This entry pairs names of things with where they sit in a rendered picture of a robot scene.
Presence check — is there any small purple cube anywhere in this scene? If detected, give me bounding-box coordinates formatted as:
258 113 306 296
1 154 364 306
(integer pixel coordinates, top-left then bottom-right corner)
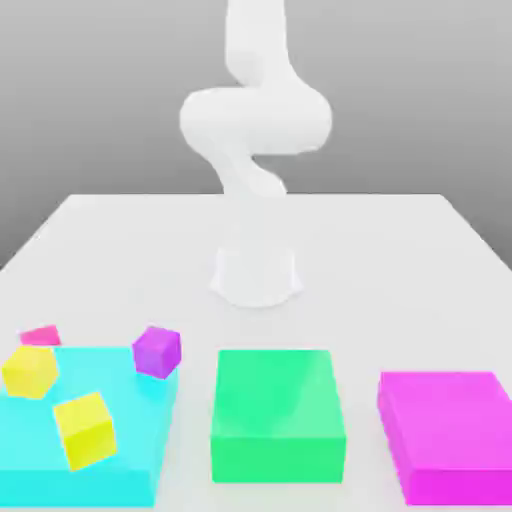
131 325 183 380

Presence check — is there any small pink cube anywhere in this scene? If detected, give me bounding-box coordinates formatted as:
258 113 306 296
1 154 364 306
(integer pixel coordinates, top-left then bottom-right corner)
18 324 62 348

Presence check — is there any small yellow cube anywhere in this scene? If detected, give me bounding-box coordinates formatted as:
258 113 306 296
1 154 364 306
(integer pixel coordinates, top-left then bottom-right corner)
1 345 60 400
52 391 118 472

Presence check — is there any large green box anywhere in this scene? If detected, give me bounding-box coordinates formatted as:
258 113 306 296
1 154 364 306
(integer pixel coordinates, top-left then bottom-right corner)
210 349 348 485

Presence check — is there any large cyan box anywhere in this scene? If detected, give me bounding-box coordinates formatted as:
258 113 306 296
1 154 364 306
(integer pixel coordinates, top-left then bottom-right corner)
0 346 180 509

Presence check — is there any large magenta box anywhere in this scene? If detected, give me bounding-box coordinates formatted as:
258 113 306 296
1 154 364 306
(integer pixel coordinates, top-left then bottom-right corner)
376 370 512 508

